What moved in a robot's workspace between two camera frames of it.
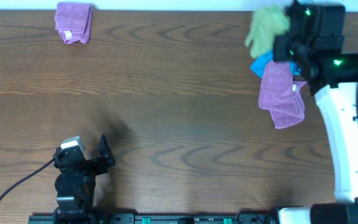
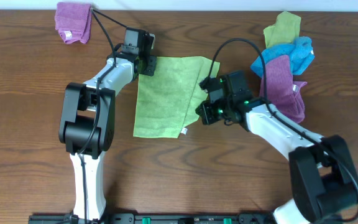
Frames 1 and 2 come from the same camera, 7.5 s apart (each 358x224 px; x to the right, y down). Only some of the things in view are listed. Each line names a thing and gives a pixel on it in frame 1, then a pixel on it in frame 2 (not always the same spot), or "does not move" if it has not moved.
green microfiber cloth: [268, 23] to [167, 101]
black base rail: [152, 218] does not move
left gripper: [90, 163] to [149, 65]
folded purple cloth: [73, 21] does not move
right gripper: [291, 52] to [206, 111]
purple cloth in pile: [281, 94] does not move
